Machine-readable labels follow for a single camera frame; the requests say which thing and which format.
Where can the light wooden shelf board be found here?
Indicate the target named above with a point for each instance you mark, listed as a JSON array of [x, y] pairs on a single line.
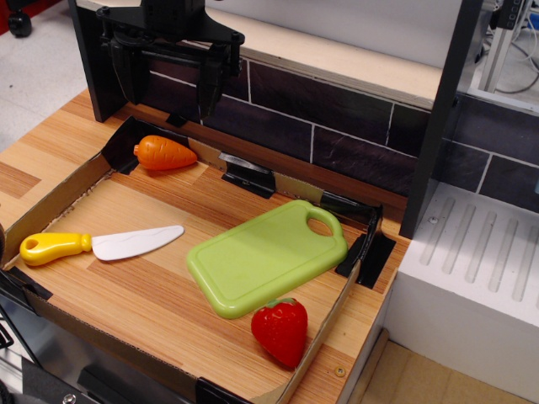
[[277, 34]]

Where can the black caster wheel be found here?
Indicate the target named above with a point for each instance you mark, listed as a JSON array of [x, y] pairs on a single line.
[[19, 24]]

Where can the yellow handled white toy knife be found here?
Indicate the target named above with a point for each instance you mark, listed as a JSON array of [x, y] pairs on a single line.
[[45, 247]]

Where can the dark grey shelf post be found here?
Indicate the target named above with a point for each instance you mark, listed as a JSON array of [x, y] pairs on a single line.
[[452, 84]]

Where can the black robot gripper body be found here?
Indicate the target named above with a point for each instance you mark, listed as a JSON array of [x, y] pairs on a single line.
[[174, 31]]

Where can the white sink drainboard unit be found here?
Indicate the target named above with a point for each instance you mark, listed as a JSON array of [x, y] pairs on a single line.
[[466, 292]]

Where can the aluminium frame with cables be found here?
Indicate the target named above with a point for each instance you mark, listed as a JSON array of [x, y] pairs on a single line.
[[507, 67]]

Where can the orange toy carrot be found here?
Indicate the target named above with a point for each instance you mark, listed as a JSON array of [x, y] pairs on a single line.
[[160, 153]]

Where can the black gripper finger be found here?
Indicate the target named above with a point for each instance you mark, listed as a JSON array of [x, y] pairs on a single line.
[[130, 70], [210, 81]]

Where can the red toy strawberry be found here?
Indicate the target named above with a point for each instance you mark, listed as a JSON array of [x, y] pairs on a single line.
[[281, 329]]

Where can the green plastic cutting board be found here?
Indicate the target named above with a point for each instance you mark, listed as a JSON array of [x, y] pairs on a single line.
[[264, 258]]

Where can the brass screw in table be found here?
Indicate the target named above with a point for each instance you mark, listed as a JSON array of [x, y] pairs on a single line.
[[340, 371]]

